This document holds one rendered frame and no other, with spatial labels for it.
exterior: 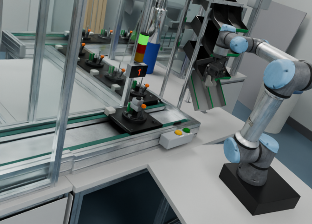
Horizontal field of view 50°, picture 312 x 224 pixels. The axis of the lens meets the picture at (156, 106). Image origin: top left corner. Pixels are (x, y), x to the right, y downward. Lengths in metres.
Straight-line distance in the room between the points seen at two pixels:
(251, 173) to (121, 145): 0.64
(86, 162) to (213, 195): 0.63
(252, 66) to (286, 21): 0.83
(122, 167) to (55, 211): 0.36
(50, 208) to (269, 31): 4.67
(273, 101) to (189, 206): 0.59
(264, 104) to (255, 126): 0.11
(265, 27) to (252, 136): 4.26
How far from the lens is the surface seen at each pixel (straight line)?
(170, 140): 1.78
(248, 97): 5.53
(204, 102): 2.22
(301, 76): 1.40
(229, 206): 1.67
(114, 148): 1.62
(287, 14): 5.50
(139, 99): 1.82
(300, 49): 5.47
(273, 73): 1.38
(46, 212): 1.52
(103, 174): 1.59
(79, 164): 1.53
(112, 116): 1.84
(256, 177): 1.72
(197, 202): 1.60
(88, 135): 1.73
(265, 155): 1.65
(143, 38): 1.82
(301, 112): 5.37
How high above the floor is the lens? 1.82
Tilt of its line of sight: 24 degrees down
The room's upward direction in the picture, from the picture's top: 16 degrees clockwise
